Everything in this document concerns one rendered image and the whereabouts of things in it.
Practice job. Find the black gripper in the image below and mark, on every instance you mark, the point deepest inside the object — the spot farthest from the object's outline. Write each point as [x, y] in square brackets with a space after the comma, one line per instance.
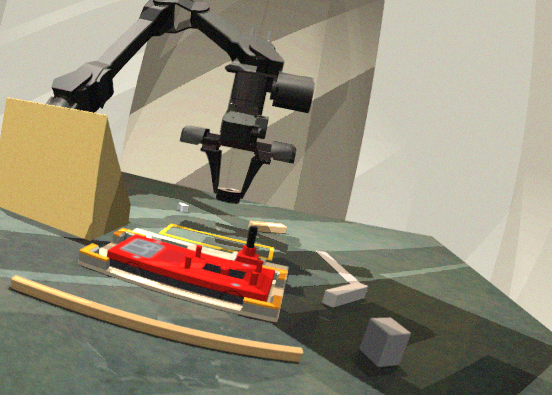
[263, 152]

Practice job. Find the tan curved wooden strip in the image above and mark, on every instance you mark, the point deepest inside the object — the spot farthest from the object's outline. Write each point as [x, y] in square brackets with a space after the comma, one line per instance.
[156, 328]

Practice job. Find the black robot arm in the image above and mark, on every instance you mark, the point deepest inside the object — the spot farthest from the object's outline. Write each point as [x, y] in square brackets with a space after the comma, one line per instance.
[257, 66]

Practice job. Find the white rectangular block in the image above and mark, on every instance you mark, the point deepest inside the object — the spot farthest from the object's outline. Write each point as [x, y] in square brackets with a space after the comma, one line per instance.
[345, 294]

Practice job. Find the white flat bar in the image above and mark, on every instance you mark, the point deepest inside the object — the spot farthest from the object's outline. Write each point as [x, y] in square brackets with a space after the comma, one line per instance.
[339, 269]

